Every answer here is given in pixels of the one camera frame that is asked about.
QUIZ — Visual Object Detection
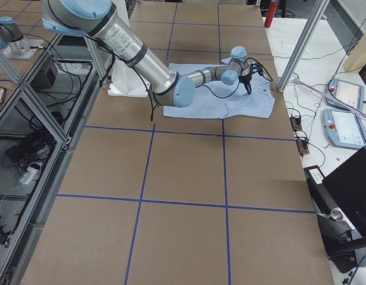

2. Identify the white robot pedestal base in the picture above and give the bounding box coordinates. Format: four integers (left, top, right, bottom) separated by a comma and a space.
108, 0, 147, 98

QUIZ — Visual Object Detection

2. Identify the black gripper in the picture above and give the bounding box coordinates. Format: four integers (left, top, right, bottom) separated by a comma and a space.
239, 74, 252, 94

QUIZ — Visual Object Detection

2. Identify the upper teach pendant tablet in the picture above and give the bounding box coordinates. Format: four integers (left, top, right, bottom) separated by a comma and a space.
325, 78, 364, 111

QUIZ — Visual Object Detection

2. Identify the black monitor with stand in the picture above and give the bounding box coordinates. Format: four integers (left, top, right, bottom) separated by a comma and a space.
304, 147, 366, 273

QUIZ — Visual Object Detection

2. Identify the orange black connector board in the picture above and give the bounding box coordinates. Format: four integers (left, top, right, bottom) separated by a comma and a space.
289, 116, 302, 131

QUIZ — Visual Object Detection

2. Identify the teach pendant tablet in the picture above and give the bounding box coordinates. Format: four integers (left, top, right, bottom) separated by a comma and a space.
323, 109, 366, 150
325, 78, 364, 111

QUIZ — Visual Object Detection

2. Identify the lower teach pendant tablet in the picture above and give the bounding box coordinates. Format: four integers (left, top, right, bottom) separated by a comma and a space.
323, 109, 366, 150

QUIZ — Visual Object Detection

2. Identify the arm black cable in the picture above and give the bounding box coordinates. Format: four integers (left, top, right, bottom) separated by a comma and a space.
149, 59, 274, 122

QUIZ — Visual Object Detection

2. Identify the light blue t-shirt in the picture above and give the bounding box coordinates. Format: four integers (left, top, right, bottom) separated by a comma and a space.
163, 74, 275, 119

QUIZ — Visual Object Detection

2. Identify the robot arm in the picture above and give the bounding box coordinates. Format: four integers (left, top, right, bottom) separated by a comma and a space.
42, 0, 253, 107
0, 16, 24, 49

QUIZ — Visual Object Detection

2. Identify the aluminium frame rack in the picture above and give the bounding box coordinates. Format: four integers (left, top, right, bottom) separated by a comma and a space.
0, 33, 114, 284

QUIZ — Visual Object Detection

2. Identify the red cylinder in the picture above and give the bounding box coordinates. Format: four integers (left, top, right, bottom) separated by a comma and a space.
264, 0, 279, 28

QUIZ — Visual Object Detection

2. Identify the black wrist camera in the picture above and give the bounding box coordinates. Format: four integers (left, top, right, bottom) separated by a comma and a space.
250, 62, 264, 77

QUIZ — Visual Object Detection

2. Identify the aluminium frame post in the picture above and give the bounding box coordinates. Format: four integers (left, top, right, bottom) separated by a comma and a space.
277, 0, 330, 93

